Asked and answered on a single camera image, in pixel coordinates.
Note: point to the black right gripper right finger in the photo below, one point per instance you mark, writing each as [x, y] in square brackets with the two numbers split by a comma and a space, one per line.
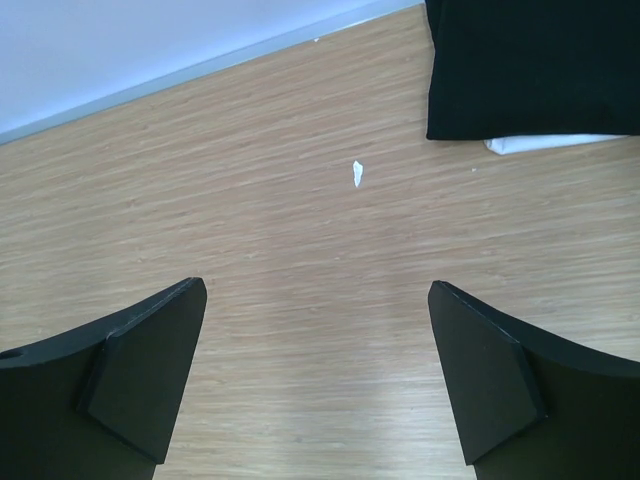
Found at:
[529, 404]

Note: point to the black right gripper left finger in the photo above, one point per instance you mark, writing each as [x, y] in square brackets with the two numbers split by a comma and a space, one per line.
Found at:
[101, 401]

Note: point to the folded white t-shirt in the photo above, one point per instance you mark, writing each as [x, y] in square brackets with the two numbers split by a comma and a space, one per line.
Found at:
[519, 144]

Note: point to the white paper scrap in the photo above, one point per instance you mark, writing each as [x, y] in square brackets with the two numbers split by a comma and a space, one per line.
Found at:
[358, 170]

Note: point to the folded black t-shirt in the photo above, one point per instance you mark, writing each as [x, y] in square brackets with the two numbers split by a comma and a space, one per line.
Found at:
[513, 68]

